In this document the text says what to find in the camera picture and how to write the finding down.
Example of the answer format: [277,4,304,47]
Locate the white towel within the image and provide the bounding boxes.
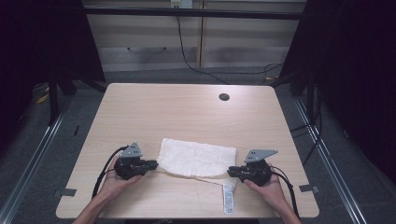
[155,137,238,217]

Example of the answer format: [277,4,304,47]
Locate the grey tape strip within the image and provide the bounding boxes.
[53,188,78,199]
[298,184,320,194]

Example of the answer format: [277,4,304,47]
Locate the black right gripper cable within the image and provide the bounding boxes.
[269,165,301,219]

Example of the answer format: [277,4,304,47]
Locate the black horizontal bar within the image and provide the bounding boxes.
[83,7,307,21]

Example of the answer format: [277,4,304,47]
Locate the person's left hand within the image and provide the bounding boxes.
[103,154,145,201]

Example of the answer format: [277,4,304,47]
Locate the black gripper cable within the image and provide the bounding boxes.
[269,165,301,219]
[91,145,130,200]

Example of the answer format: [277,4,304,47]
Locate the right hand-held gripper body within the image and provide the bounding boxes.
[240,148,279,188]

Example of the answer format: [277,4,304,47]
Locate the long black floor cable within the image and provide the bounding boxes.
[176,15,285,86]

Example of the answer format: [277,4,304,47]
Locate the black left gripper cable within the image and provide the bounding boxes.
[91,145,130,200]

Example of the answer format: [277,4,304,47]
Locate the black cables beside stand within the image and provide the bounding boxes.
[290,90,325,166]

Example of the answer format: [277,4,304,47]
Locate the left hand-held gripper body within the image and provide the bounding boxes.
[113,142,148,181]

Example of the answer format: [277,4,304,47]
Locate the dark curtain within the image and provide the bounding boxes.
[279,0,396,190]

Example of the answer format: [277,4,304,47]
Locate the person's right hand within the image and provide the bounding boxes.
[243,163,290,217]

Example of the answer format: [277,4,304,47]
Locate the metal floor rail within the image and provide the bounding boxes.
[293,97,369,224]
[0,101,73,224]

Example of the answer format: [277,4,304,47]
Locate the white wall power outlet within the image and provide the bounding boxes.
[170,0,194,9]

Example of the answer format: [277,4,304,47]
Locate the yellow floor item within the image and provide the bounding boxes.
[35,92,50,105]

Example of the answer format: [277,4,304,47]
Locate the black metal stand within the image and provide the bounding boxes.
[305,69,316,120]
[47,69,61,127]

